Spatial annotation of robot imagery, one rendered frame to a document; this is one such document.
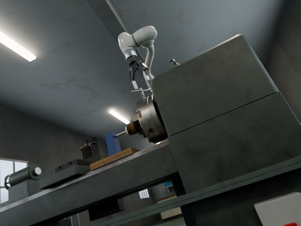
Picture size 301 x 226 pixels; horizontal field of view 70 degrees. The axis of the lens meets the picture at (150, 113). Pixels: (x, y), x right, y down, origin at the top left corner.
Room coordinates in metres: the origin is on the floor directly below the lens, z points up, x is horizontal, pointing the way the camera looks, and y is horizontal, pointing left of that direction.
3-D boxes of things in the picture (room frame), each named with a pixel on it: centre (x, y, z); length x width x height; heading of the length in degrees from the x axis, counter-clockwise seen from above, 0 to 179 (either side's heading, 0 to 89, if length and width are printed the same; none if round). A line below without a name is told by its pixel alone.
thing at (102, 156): (1.61, 0.53, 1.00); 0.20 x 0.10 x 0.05; 74
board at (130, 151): (1.46, 0.27, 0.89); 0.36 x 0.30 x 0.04; 164
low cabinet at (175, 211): (10.46, -0.24, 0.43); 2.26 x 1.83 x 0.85; 169
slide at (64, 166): (1.56, 0.58, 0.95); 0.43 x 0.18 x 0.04; 164
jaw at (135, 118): (1.31, 0.09, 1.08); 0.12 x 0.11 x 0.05; 164
